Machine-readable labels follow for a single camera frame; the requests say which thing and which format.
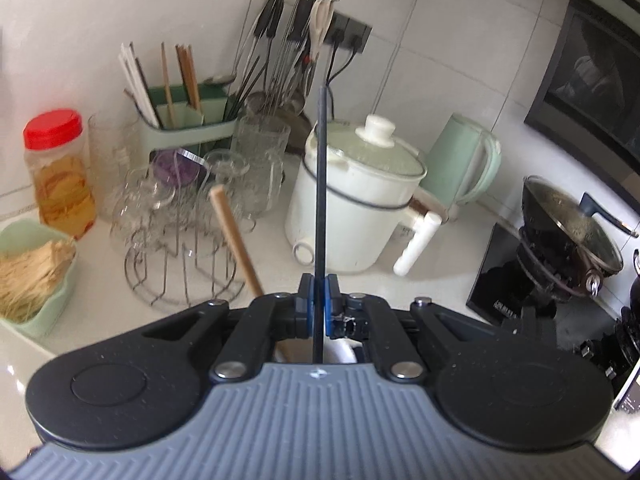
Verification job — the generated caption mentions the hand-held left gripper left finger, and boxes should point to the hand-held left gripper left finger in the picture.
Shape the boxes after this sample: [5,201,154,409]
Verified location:
[135,272,317,381]

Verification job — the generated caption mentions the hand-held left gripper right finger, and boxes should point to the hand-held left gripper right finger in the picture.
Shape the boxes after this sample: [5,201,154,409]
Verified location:
[325,273,502,382]

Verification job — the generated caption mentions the thick wooden chopstick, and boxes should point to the thick wooden chopstick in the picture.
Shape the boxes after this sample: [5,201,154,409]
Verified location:
[208,184,302,364]

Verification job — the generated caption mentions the row of hanging kitchen utensils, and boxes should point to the row of hanging kitchen utensils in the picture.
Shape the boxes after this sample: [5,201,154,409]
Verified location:
[234,0,342,117]

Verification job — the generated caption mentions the white electric cooker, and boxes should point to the white electric cooker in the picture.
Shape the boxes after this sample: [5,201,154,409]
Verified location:
[285,115,444,277]

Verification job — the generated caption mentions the textured glass mug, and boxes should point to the textured glass mug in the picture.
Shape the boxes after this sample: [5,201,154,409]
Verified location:
[230,114,292,220]

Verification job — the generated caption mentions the cut crystal goblet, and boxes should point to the cut crystal goblet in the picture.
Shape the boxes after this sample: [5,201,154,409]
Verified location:
[201,150,252,222]

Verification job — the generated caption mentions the glass cooker lid white knob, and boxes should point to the glass cooker lid white knob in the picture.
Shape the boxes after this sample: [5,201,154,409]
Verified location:
[305,114,429,184]

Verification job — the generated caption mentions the purple base glass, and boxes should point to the purple base glass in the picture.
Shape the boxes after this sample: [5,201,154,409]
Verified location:
[149,148,207,192]

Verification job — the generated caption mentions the green electric kettle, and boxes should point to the green electric kettle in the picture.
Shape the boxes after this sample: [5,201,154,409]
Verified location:
[419,112,503,222]

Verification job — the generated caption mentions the clear footed glass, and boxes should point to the clear footed glass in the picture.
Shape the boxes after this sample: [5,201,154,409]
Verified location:
[107,166,177,242]

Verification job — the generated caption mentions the green utensil holder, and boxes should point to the green utensil holder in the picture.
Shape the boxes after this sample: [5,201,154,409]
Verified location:
[137,82,242,152]

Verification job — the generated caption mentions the metal ladle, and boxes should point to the metal ladle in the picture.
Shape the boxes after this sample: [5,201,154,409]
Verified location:
[202,7,272,87]

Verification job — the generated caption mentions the clear glass tumbler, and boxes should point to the clear glass tumbler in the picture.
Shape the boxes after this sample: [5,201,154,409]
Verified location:
[87,110,147,211]

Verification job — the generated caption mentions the brown wooden chopstick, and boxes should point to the brown wooden chopstick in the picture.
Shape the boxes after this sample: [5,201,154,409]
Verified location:
[182,45,202,112]
[174,45,197,112]

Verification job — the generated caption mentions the green plastic basket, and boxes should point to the green plastic basket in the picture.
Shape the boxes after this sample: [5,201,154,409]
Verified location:
[0,217,79,339]

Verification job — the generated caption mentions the dark thin chopstick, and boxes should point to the dark thin chopstick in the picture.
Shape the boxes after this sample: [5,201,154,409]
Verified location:
[134,56,164,129]

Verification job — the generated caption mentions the thin light wooden chopstick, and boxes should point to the thin light wooden chopstick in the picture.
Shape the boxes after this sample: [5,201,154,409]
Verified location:
[159,42,176,126]

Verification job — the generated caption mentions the white chopstick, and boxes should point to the white chopstick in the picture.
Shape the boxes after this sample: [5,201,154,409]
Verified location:
[118,52,157,129]

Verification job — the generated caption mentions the red lid plastic jar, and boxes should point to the red lid plastic jar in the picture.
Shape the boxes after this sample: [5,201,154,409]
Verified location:
[22,108,97,240]

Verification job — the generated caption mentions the dried yellow noodles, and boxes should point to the dried yellow noodles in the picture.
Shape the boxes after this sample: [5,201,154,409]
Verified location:
[0,238,76,324]

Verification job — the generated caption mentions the black built-in oven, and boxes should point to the black built-in oven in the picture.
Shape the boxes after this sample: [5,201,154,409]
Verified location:
[523,0,640,202]

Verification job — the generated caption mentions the metal wire glass rack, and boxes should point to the metal wire glass rack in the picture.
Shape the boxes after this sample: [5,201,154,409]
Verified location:
[122,149,247,308]

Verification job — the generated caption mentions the black power cable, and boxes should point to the black power cable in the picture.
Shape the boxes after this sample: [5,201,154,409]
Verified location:
[325,35,344,87]
[327,40,362,84]

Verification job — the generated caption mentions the black wok with handle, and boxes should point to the black wok with handle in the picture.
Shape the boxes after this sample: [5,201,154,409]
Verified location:
[517,175,640,304]

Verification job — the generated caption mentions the black wall power outlet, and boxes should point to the black wall power outlet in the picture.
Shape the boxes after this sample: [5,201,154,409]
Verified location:
[327,9,374,54]

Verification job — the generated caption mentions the white handled scissors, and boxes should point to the white handled scissors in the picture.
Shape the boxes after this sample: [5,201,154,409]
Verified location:
[307,0,335,64]

